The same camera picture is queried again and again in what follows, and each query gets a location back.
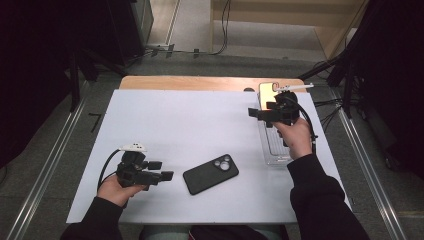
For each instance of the black cabinet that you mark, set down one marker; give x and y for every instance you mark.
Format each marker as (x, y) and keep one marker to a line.
(130, 26)

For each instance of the wooden table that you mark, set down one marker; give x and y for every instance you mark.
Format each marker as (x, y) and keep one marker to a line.
(200, 83)

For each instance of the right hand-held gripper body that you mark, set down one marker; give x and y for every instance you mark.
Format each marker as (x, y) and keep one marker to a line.
(286, 108)

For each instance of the aluminium floor rail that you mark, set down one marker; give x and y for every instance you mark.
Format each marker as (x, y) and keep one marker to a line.
(50, 166)
(370, 173)

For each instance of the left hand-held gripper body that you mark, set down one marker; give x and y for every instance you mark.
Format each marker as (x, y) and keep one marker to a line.
(133, 176)

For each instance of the white board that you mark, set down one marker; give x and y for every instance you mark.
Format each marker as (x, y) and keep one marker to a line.
(183, 126)

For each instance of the person's left hand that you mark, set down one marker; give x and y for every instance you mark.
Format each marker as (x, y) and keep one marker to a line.
(113, 191)

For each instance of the black phone case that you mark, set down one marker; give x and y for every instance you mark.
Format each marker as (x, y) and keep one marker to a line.
(206, 176)

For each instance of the black metal stand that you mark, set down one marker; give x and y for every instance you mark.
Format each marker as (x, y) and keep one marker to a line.
(346, 76)
(75, 83)

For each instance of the person's right hand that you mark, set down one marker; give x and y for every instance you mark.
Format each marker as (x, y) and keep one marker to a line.
(296, 140)

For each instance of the clear plastic rack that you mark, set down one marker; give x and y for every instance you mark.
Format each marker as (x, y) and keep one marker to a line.
(275, 146)

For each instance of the light wooden shelf unit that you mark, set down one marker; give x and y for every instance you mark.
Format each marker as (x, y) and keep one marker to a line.
(333, 20)

